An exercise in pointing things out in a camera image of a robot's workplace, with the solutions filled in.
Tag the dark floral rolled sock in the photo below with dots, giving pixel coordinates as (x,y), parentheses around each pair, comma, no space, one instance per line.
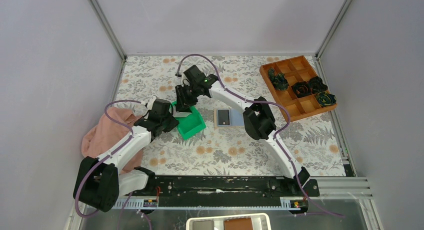
(301,89)
(325,99)
(317,85)
(278,80)

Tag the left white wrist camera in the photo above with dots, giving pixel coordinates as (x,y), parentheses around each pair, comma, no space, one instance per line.
(149,103)

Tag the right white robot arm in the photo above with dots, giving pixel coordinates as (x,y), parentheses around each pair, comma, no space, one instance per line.
(259,121)

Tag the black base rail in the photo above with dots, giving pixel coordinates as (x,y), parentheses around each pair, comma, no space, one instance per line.
(226,191)

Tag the pink cloth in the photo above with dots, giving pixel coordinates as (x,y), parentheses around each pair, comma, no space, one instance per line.
(107,133)

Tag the green plastic bin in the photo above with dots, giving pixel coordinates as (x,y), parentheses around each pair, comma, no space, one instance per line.
(191,125)

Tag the beige blue card holder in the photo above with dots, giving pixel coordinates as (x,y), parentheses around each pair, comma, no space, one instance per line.
(236,119)

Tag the orange compartment tray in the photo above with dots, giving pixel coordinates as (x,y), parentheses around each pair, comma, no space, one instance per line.
(296,69)

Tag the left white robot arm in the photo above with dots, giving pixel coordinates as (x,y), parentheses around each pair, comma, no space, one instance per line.
(100,182)

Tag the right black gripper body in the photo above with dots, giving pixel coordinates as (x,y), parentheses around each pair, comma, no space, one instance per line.
(187,94)

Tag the white device with screen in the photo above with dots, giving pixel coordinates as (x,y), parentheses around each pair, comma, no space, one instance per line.
(239,221)

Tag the stack of cards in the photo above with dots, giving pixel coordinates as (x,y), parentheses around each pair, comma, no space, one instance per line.
(181,114)

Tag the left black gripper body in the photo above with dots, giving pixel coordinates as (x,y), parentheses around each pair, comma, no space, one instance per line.
(169,123)

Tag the floral patterned table mat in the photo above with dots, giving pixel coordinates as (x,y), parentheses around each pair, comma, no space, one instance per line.
(221,150)

